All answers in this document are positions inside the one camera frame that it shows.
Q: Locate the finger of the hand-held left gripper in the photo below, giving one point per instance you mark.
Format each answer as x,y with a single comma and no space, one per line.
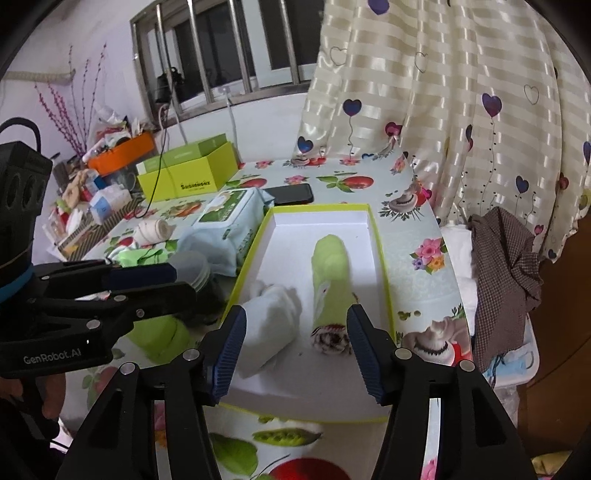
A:
161,300
143,275

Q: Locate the cream heart print curtain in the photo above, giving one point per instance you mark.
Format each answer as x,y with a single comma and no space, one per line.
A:
438,115

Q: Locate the wet wipes pack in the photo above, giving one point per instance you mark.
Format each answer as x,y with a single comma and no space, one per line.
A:
226,221

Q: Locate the clear plastic jar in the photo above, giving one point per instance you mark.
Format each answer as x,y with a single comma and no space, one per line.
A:
196,270

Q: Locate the beige sock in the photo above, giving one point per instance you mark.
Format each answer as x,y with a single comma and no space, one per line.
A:
150,230

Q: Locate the lime green tray box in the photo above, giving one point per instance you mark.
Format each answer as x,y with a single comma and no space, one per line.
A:
318,230

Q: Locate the white grey sock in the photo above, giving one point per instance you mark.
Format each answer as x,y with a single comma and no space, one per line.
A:
272,323

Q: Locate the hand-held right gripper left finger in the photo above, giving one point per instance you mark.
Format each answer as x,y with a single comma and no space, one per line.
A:
228,360

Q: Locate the black phone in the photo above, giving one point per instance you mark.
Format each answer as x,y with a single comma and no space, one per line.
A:
291,194

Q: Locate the black device on sill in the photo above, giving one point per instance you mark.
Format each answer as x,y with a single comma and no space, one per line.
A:
168,87

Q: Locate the pile of crumpled wrappers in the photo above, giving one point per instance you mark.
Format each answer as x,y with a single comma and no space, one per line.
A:
115,129

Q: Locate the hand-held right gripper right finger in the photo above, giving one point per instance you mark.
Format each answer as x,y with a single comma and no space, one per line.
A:
367,355

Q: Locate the purple flower branches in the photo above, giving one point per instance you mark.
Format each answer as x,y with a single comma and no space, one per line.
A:
69,110

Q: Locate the person's left hand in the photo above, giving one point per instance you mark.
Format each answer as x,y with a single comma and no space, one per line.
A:
48,401

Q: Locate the white bedding cloth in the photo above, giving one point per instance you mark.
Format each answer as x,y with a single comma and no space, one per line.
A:
457,258

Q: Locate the lime green jar lid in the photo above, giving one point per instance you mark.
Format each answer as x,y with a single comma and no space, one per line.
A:
159,339

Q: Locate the wooden wardrobe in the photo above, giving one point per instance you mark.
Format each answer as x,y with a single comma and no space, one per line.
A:
563,346

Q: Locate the metal window grille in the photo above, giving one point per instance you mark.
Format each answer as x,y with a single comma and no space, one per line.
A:
221,46

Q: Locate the floral fruit print tablecloth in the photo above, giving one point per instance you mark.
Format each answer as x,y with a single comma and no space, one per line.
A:
415,277

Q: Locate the light green sock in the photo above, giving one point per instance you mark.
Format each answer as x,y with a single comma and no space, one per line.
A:
138,256

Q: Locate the blue white tissue pack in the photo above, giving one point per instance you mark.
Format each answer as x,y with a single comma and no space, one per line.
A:
108,203

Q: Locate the orange plastic bin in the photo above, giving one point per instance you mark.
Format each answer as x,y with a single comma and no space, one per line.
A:
122,154

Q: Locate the brown checked cloth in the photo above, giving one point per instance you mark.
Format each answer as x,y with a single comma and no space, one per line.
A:
503,277

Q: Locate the green open cardboard box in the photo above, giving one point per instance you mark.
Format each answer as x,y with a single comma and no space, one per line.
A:
184,182

